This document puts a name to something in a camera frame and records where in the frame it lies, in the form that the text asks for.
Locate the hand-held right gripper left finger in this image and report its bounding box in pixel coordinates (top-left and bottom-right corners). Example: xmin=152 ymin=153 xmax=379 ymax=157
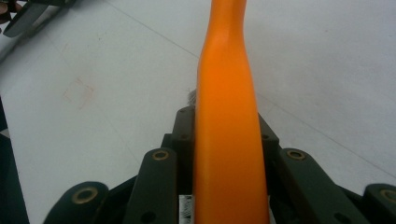
xmin=170 ymin=105 xmax=197 ymax=198

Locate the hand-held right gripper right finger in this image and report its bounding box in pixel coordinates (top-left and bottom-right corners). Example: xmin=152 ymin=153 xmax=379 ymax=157
xmin=257 ymin=113 xmax=281 ymax=201

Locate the orange plastic handle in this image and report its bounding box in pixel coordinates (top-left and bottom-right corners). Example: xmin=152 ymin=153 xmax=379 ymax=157
xmin=186 ymin=0 xmax=272 ymax=224

